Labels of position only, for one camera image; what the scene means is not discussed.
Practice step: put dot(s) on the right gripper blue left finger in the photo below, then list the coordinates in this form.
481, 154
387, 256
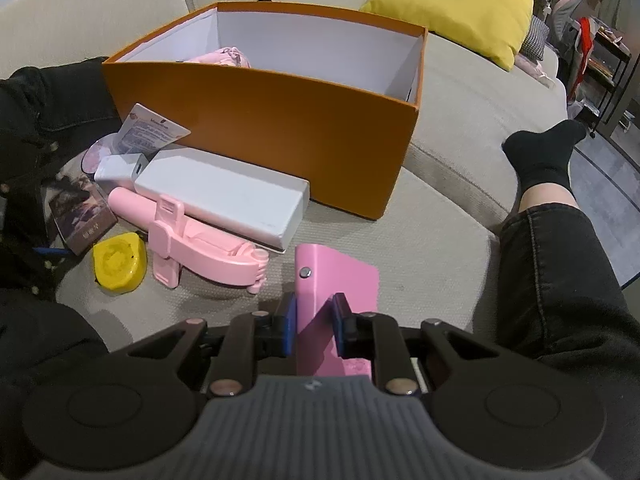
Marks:
277, 331

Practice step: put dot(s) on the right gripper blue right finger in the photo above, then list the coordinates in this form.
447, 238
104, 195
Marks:
352, 331

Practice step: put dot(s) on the pink card holder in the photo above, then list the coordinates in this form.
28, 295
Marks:
321, 272

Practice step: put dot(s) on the white power bank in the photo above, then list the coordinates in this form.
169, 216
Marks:
250, 201

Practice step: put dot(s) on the pink selfie stick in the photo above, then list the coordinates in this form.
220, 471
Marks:
177, 241

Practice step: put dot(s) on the beige sofa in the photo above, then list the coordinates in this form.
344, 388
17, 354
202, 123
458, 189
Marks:
436, 246

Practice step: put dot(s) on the yellow round tape measure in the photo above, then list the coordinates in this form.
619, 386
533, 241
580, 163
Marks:
119, 263

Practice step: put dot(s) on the black trouser leg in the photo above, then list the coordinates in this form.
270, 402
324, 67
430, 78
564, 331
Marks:
559, 303

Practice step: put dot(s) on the dark photo booklet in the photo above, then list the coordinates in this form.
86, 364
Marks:
76, 213

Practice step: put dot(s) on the white charger adapter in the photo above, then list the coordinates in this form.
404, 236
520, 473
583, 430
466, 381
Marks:
119, 171

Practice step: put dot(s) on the orange cardboard box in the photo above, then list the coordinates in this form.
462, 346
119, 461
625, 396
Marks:
333, 95

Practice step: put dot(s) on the black sock foot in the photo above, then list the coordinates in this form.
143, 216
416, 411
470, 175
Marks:
540, 158

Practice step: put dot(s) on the pink pouch in box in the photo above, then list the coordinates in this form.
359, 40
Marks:
226, 56

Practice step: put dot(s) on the grey checked small cushion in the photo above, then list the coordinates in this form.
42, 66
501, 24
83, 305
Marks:
535, 40

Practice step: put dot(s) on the black metal shelf rack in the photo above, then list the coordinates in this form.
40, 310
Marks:
598, 60

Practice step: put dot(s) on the yellow cushion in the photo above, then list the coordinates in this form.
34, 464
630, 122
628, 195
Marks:
495, 29

